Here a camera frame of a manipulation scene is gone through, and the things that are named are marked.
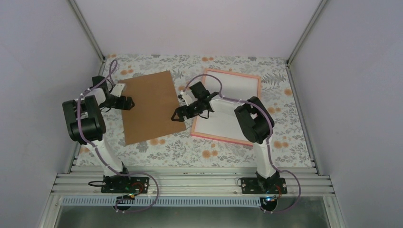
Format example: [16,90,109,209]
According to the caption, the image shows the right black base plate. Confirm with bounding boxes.
[238,177,288,194]

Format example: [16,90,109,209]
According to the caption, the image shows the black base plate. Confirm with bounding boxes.
[238,177,288,194]
[101,175,150,194]

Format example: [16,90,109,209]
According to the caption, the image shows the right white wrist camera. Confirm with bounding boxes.
[178,91,194,106]

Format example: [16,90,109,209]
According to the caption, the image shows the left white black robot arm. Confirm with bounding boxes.
[62,76,135,193]

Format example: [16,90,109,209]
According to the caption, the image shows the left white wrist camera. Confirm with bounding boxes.
[110,83,126,97]

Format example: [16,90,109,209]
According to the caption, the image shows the brown cardboard backing board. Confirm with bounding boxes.
[120,71,186,145]

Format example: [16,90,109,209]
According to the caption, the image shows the floral patterned table mat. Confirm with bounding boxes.
[75,54,312,168]

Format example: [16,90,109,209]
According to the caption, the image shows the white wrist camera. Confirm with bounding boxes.
[178,91,194,106]
[110,83,126,97]

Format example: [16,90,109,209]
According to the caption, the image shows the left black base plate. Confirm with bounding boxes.
[101,175,150,194]

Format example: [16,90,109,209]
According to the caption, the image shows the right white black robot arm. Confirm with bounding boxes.
[171,82,280,193]

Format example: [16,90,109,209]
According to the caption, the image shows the aluminium rail base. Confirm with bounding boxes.
[39,165,345,228]

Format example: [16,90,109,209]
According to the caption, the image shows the orange pink wooden frame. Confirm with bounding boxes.
[191,68,262,146]

